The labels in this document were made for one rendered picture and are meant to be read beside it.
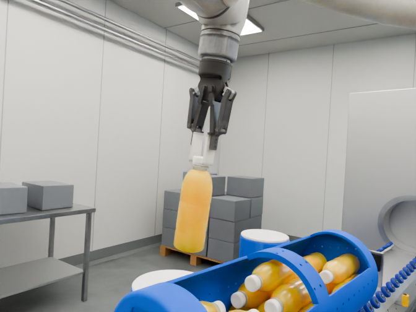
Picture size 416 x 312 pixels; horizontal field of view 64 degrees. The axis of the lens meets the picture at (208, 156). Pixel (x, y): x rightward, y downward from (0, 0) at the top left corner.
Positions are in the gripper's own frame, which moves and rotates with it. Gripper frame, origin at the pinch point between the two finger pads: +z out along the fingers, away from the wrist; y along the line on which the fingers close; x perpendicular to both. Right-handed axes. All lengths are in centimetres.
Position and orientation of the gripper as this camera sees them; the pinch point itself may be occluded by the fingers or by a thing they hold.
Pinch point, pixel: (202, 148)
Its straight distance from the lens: 76.8
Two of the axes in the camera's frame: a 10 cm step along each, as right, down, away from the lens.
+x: -7.0, -0.6, -7.1
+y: -6.9, -1.6, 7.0
